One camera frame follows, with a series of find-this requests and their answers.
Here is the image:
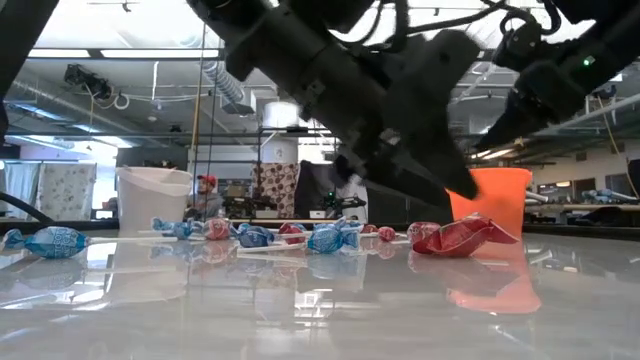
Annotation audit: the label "orange jack-o-lantern bucket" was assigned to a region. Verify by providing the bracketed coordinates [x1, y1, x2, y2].
[446, 167, 534, 239]

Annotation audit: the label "white cylindrical tank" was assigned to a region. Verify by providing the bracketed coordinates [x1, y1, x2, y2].
[262, 100, 301, 130]

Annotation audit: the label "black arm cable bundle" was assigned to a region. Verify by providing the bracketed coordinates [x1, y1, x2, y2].
[0, 192, 56, 226]

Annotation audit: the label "black partition panels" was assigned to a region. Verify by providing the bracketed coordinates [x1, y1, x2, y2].
[367, 187, 454, 225]

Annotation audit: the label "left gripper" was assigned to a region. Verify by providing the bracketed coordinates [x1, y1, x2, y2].
[299, 29, 482, 209]

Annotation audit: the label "white skull bucket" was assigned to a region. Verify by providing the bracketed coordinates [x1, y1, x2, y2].
[114, 166, 195, 232]

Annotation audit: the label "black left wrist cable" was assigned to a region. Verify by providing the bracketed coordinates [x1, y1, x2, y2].
[349, 0, 506, 54]

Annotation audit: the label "silver flexible duct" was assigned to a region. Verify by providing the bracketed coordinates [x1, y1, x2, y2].
[202, 59, 247, 109]

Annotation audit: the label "yellow hanging cord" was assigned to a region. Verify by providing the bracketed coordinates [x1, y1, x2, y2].
[594, 94, 640, 199]
[190, 82, 204, 151]

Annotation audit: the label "ceiling light strip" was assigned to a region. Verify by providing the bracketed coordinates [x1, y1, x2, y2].
[99, 48, 221, 59]
[27, 48, 91, 59]

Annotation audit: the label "red white patterned cloth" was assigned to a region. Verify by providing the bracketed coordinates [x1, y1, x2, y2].
[251, 162, 301, 219]

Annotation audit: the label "person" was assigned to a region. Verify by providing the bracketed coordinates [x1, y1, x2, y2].
[185, 173, 225, 221]

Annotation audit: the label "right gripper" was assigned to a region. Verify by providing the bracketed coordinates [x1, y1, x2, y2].
[474, 22, 621, 151]

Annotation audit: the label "dark draped cloth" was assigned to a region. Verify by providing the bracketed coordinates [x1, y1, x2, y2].
[294, 159, 346, 219]

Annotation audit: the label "black wall panel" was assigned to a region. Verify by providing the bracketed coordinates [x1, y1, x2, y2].
[115, 146, 190, 171]

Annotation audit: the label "red Skittles pack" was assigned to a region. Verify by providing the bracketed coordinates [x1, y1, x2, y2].
[412, 212, 520, 259]

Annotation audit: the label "white draped sheet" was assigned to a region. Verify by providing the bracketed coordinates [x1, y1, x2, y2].
[339, 174, 370, 222]

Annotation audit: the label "white curtain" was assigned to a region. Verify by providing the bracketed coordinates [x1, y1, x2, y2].
[0, 160, 99, 221]

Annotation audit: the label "pink lollipop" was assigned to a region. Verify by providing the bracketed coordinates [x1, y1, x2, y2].
[202, 218, 233, 241]
[277, 222, 308, 245]
[406, 221, 441, 247]

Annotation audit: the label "cluttered workbench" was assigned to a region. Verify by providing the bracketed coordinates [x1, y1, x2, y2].
[524, 199, 640, 236]

